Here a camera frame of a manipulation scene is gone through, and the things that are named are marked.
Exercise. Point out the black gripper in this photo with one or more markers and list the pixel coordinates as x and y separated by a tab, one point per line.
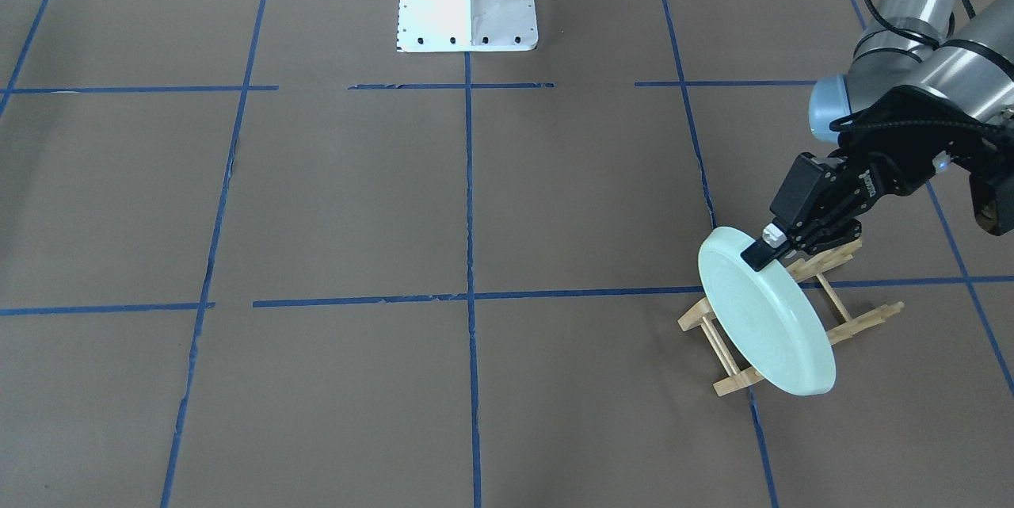
886	172

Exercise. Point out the light green ceramic plate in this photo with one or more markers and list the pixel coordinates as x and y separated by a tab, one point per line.
766	316

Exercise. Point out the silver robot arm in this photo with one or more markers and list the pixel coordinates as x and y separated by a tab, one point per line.
928	86

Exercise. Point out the wooden dish rack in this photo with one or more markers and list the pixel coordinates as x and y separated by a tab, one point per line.
809	273

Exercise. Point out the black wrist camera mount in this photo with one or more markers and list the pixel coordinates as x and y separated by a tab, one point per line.
991	192

